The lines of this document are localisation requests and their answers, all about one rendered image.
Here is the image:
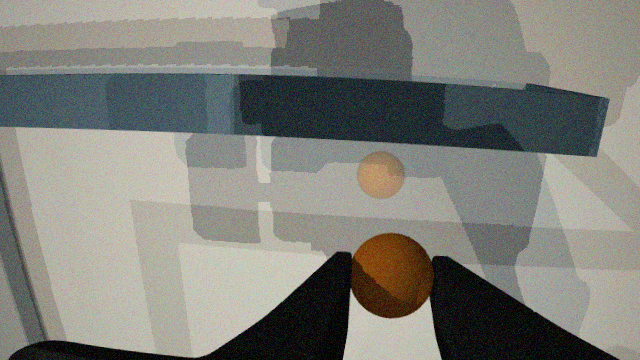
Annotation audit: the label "translucent orange ball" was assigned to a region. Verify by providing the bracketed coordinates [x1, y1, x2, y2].
[357, 151, 405, 199]

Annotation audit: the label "brown ball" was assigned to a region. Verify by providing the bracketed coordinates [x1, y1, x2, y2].
[351, 232, 434, 319]

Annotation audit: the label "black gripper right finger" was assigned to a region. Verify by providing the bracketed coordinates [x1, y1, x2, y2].
[429, 256, 619, 360]

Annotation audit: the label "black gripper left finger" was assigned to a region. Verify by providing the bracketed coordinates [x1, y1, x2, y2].
[8, 251, 352, 360]

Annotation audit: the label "clear glass corner walls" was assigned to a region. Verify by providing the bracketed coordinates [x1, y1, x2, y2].
[0, 67, 583, 360]

